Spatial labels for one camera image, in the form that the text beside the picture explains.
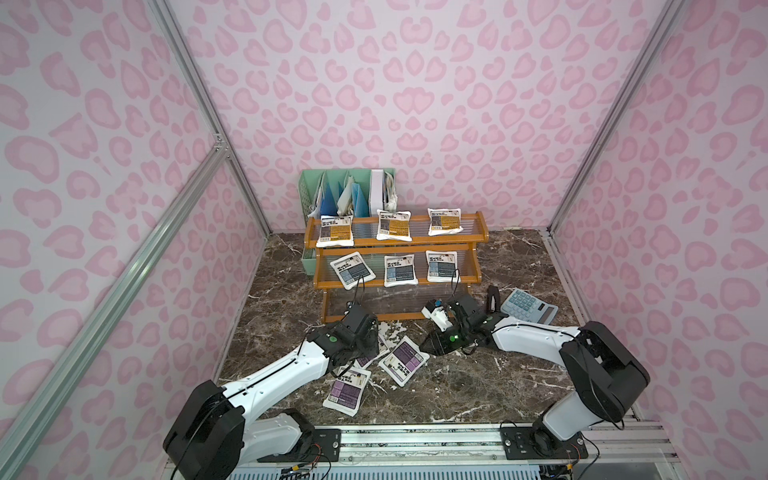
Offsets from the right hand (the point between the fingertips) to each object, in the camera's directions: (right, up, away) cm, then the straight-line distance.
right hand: (423, 348), depth 86 cm
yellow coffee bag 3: (+5, +36, -6) cm, 37 cm away
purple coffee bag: (-21, -10, -6) cm, 24 cm away
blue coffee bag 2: (+6, +24, +2) cm, 24 cm away
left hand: (-14, +3, -1) cm, 15 cm away
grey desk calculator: (+33, +11, +11) cm, 36 cm away
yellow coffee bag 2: (-8, +35, -6) cm, 36 cm away
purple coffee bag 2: (-12, -1, +2) cm, 12 cm away
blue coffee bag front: (-21, +23, +3) cm, 32 cm away
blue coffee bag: (-7, +22, +2) cm, 23 cm away
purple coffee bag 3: (-5, -4, 0) cm, 7 cm away
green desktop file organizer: (-31, +50, +24) cm, 63 cm away
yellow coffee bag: (-24, +33, -8) cm, 41 cm away
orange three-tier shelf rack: (-5, +11, +14) cm, 19 cm away
